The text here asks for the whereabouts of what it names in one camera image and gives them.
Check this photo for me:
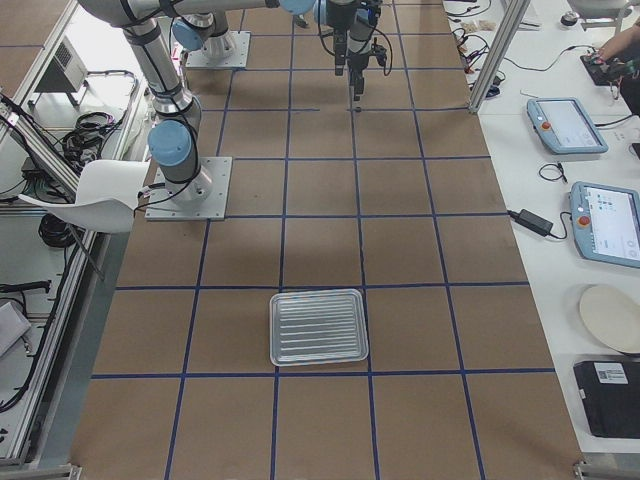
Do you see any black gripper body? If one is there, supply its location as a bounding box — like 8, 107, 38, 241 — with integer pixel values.
348, 52, 370, 85
333, 27, 348, 55

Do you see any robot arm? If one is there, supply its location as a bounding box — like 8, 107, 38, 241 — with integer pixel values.
81, 1, 386, 204
161, 1, 386, 101

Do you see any operator hand at desk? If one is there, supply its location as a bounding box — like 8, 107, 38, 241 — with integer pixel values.
598, 33, 629, 61

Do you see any far blue teach pendant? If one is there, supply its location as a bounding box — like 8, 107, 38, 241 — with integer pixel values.
526, 97, 608, 155

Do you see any blue teach pendant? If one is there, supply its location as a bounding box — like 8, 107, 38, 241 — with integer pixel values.
569, 182, 639, 268
526, 97, 608, 155

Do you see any black power adapter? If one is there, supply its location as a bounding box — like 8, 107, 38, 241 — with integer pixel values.
508, 209, 555, 238

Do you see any grey control box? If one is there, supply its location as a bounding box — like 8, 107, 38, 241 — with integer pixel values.
35, 36, 89, 108

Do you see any white plastic chair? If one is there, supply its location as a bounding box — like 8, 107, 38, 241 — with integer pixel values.
18, 159, 151, 281

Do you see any near blue teach pendant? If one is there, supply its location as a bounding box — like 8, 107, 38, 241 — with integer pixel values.
569, 182, 639, 268

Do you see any beige round plate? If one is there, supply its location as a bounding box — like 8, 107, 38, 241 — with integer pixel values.
579, 285, 639, 356

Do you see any black flat case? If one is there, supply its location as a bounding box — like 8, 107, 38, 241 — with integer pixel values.
573, 361, 639, 439

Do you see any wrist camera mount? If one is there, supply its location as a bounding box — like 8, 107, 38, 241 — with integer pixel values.
369, 43, 388, 70

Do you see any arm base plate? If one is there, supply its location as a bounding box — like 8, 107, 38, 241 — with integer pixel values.
145, 157, 233, 221
186, 31, 251, 70

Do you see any aluminium frame post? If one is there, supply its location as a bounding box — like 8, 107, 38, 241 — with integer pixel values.
468, 0, 530, 114

